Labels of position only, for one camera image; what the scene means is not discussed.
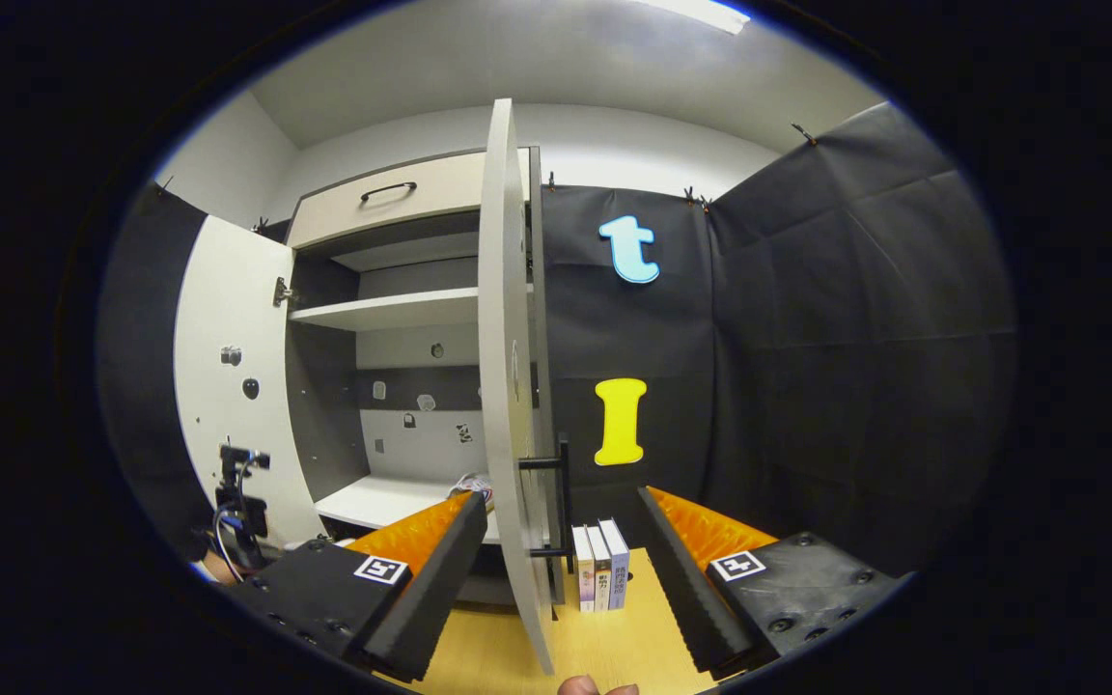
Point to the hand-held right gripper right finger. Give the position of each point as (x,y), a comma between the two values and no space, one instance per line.
(681,589)

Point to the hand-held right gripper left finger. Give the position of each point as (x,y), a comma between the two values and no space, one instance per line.
(430,589)

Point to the white canvas shoe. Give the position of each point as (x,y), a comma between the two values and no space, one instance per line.
(474,486)

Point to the white shoe cabinet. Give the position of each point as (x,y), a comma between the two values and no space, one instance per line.
(324,405)

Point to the white shoe cabinet door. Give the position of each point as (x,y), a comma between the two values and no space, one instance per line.
(228,290)
(498,338)

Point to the white cabinet shelf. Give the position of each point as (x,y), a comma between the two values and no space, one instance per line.
(373,502)
(392,309)

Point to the beige cabinet drawer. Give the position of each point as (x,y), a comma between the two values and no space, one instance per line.
(440,193)

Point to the white paperback book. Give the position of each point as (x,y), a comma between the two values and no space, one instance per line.
(583,569)
(600,568)
(618,565)

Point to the black backdrop cloth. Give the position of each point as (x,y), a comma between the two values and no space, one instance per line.
(855,338)

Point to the long ceiling light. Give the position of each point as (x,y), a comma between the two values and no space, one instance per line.
(701,13)

